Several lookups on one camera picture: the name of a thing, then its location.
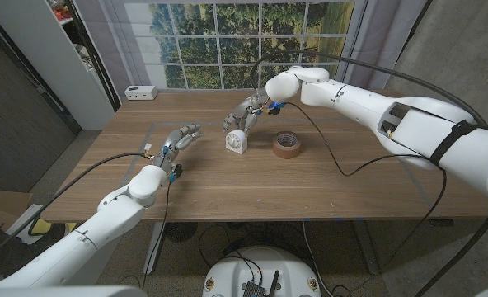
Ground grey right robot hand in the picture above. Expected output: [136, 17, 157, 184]
[222, 88, 280, 137]

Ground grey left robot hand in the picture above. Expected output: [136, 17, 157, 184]
[152, 123, 204, 177]

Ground white kitchen timer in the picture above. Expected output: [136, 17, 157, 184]
[225, 129, 248, 155]

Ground brown tape roll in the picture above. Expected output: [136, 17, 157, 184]
[272, 130, 303, 160]

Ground white power strip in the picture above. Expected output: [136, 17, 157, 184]
[124, 85, 159, 101]

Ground printed window backdrop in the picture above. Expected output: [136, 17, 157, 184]
[73, 0, 429, 92]

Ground round black floor fan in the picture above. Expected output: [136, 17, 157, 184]
[164, 222, 199, 243]

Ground white table leg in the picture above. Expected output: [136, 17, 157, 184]
[143, 222, 167, 276]

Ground black backdrop stand pole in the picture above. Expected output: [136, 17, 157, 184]
[64, 0, 121, 112]

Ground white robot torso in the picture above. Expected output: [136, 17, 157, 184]
[201, 246, 322, 297]

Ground white cabinet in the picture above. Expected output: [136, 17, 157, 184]
[0, 0, 117, 131]

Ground yellow floor pad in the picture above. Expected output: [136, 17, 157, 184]
[33, 218, 78, 236]

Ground black module with antenna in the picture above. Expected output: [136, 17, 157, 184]
[242, 270, 280, 297]

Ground red shelf items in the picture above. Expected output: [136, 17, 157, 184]
[48, 0, 74, 21]

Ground grey table leg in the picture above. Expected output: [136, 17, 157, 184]
[353, 220, 380, 276]

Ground cardboard box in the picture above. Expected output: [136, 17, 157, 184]
[0, 189, 34, 233]

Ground thin black left wrist cable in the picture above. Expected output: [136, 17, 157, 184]
[141, 181, 173, 290]

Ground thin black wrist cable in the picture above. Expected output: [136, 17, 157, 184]
[284, 101, 448, 297]
[141, 181, 173, 290]

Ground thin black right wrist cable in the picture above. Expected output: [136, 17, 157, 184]
[284, 101, 448, 297]

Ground black floor cable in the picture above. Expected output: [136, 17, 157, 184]
[197, 224, 265, 285]

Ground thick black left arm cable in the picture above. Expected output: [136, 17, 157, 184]
[0, 151, 154, 265]

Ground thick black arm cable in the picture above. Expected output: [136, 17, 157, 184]
[250, 49, 488, 297]
[0, 151, 154, 265]

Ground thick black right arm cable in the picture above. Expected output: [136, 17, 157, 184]
[250, 49, 488, 297]

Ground grey floor cable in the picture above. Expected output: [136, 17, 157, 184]
[301, 220, 324, 292]

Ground black right arm strap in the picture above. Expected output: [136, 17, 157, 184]
[429, 119, 480, 168]

